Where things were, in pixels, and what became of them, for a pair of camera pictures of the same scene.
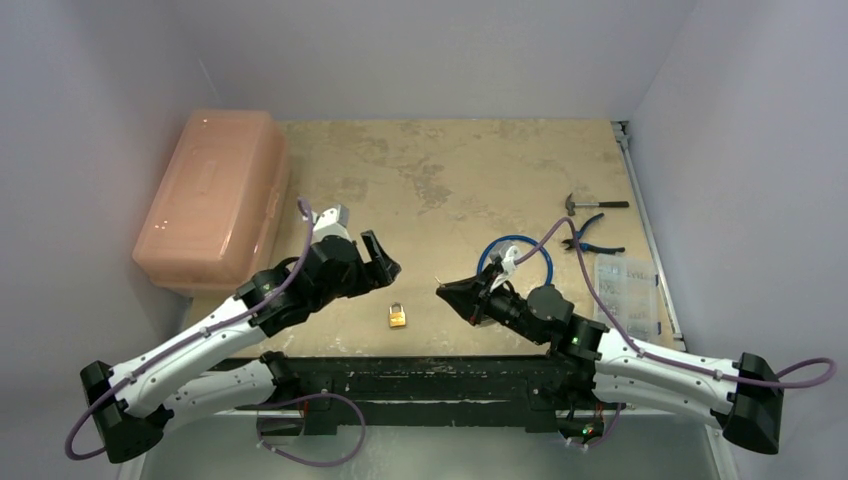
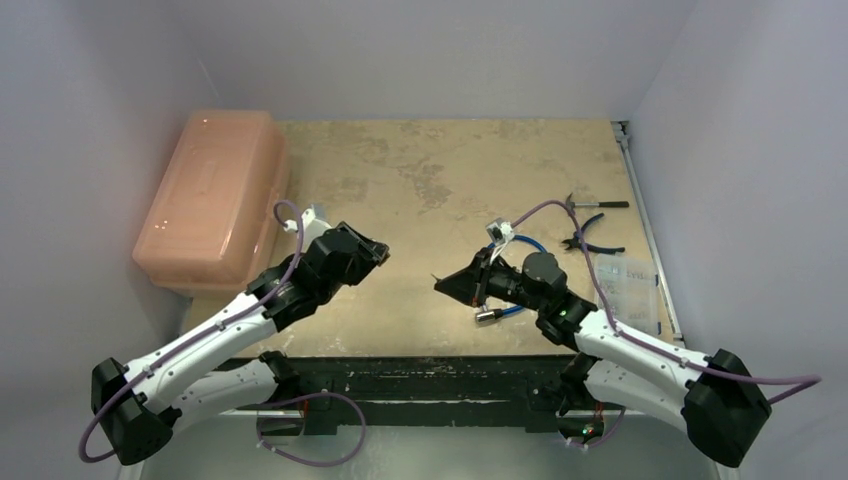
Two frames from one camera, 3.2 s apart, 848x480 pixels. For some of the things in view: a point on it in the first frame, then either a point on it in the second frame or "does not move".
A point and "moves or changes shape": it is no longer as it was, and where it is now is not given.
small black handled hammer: [571, 205] does not move
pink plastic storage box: [216, 219] does not move
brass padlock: [396, 319] moves or changes shape
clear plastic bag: [631, 288] does not move
